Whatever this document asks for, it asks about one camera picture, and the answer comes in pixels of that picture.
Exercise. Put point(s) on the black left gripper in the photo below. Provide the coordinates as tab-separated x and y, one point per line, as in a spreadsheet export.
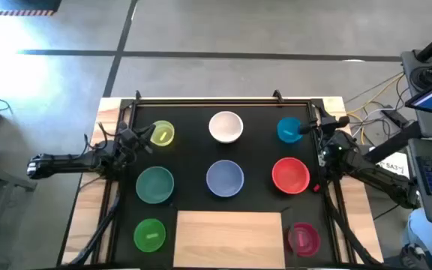
129	142

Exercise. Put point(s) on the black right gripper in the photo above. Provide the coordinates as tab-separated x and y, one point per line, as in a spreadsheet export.
326	125

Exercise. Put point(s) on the small yellow translucent bowl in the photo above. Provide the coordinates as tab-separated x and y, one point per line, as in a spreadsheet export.
163	134

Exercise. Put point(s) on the large teal bowl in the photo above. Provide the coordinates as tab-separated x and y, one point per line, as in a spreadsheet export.
155	185

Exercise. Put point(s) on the large red bowl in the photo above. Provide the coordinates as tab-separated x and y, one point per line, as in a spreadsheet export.
291	176

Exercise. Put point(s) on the white bowl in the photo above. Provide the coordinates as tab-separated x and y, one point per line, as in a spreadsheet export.
225	126

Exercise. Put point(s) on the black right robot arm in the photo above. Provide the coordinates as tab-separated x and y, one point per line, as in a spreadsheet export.
373	174

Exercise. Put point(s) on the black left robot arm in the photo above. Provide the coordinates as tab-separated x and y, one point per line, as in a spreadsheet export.
66	163

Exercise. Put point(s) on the wooden shelf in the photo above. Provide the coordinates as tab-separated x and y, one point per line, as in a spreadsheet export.
229	240

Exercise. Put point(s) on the small cyan translucent bowl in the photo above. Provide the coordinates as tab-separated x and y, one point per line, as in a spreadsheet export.
287	131

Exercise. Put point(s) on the black table mat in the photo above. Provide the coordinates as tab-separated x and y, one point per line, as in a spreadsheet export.
193	153

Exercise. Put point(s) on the small red clip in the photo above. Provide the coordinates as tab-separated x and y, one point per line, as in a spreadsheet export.
316	188

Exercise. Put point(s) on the black stand bar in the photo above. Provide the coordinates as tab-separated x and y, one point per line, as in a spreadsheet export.
392	142

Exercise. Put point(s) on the large blue bowl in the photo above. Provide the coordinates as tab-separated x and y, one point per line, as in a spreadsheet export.
225	178

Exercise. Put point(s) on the white printed box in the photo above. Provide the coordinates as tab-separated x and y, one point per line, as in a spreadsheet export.
394	165

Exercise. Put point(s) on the small green translucent bowl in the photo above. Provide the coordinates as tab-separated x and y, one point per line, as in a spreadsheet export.
149	235

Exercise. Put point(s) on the grey equipment cart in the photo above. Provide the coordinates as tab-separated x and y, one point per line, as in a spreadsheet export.
413	65

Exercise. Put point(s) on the small magenta translucent bowl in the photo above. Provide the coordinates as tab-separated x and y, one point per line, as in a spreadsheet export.
304	240

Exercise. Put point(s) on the person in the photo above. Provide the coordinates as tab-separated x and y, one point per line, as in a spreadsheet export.
431	240

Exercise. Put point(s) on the striped hazard tape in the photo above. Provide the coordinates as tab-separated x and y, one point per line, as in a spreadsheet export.
13	13

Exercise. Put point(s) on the black frame clamp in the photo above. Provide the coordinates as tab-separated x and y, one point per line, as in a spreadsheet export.
138	95
277	96

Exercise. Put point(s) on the black aluminium table frame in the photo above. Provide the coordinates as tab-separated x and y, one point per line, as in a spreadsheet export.
219	101

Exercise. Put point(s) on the black diagonal frame strut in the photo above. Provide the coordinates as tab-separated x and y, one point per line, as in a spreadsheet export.
99	228
347	232

